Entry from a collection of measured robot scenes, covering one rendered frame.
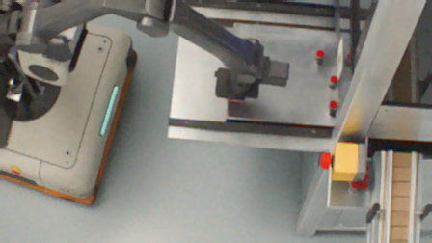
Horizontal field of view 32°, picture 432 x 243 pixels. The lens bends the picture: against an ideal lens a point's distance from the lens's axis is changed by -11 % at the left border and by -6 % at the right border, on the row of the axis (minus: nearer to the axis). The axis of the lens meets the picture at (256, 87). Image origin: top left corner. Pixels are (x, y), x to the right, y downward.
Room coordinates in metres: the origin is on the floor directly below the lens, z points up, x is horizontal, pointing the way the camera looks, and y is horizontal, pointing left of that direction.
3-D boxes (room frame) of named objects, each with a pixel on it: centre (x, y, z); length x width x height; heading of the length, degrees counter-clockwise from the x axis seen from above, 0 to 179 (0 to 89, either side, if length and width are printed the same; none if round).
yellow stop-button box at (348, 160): (0.62, -0.23, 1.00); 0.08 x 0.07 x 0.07; 92
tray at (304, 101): (0.86, -0.10, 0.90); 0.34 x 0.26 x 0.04; 92
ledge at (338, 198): (0.60, -0.27, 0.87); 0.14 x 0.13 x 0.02; 92
